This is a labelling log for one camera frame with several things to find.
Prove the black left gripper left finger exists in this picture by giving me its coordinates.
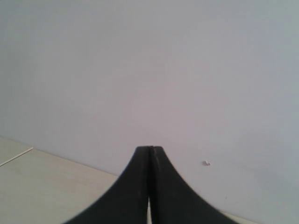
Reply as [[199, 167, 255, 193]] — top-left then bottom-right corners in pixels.
[[66, 146, 150, 224]]

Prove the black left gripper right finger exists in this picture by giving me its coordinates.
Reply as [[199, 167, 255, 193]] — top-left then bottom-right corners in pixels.
[[148, 146, 234, 224]]

